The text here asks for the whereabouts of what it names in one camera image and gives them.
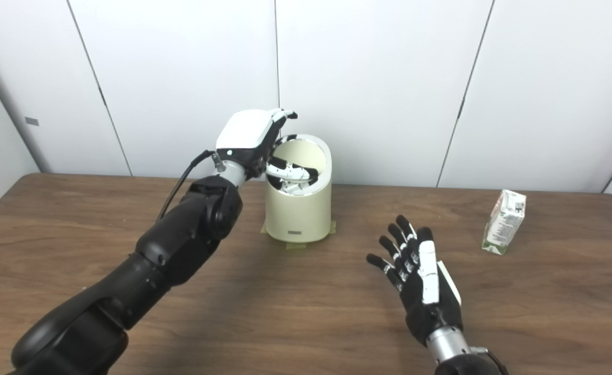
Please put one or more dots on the white green milk carton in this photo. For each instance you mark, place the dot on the white green milk carton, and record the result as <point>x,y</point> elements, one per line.
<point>504,224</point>

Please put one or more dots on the small grey wall sticker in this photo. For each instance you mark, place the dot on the small grey wall sticker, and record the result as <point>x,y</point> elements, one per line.
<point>32,121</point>

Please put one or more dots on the cream-colored round bin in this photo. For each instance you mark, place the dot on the cream-colored round bin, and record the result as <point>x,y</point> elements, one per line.
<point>298,216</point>

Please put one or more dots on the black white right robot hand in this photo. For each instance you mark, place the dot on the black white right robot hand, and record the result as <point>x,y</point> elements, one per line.
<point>420,307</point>

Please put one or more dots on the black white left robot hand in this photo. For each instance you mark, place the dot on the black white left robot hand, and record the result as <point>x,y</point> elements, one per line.
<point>243,130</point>

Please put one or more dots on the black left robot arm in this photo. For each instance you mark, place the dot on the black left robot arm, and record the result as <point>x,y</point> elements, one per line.
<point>170,250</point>

